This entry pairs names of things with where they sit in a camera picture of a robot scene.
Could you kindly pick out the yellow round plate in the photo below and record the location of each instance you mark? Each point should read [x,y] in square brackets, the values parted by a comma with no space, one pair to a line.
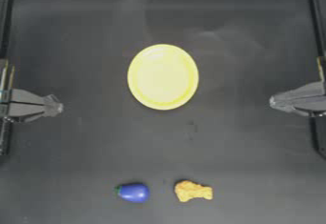
[164,77]

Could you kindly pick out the toy fried chicken piece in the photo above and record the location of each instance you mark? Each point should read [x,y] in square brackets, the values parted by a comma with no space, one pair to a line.
[192,191]

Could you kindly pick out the purple toy eggplant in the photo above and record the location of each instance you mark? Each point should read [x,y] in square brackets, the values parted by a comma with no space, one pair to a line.
[135,193]

